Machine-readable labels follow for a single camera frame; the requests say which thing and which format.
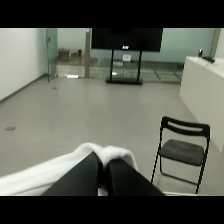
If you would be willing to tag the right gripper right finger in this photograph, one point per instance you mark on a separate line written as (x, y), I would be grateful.
(130, 181)

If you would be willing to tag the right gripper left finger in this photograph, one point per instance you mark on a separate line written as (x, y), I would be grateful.
(80, 178)

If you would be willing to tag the white garment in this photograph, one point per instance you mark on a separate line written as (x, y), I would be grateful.
(50, 170)

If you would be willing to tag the black folding chair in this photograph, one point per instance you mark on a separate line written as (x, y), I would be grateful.
(181, 151)

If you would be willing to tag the white counter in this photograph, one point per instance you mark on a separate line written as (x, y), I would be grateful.
(203, 90)

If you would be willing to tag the black screen on stand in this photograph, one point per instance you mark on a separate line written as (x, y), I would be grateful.
(126, 39)

